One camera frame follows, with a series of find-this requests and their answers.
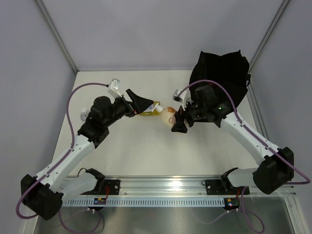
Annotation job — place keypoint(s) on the left aluminium frame post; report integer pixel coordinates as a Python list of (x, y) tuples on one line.
[(40, 5)]

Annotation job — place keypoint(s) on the cream lotion pump bottle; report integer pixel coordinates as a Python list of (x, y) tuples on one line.
[(167, 114)]

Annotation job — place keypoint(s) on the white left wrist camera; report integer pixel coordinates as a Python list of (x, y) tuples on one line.
[(113, 88)]

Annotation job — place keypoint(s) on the yellow dish soap bottle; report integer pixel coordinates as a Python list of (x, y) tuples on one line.
[(151, 110)]

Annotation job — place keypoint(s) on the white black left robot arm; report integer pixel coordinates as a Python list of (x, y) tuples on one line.
[(46, 192)]

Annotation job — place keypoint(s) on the aluminium frame post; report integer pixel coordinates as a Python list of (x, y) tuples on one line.
[(40, 5), (271, 28)]

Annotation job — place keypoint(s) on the black canvas bag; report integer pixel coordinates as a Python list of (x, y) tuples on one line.
[(230, 70)]

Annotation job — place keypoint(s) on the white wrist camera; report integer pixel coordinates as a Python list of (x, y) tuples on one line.
[(181, 97), (113, 88)]

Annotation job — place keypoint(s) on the white slotted cable duct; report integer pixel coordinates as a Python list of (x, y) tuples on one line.
[(146, 202)]

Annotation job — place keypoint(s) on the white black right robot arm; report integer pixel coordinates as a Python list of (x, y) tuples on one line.
[(213, 104)]

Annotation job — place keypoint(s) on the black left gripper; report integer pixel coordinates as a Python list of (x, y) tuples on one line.
[(138, 104)]

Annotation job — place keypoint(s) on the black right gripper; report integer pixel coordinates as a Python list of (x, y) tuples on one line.
[(179, 125)]

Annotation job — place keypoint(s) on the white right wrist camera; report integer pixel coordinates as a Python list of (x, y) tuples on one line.
[(181, 97)]

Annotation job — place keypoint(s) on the aluminium mounting rail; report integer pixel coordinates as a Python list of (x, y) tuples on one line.
[(184, 186)]

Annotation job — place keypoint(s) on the small clear silver bottle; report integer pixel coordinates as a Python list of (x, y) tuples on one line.
[(84, 112)]

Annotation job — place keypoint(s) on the right aluminium frame post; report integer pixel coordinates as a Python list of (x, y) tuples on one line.
[(271, 28)]

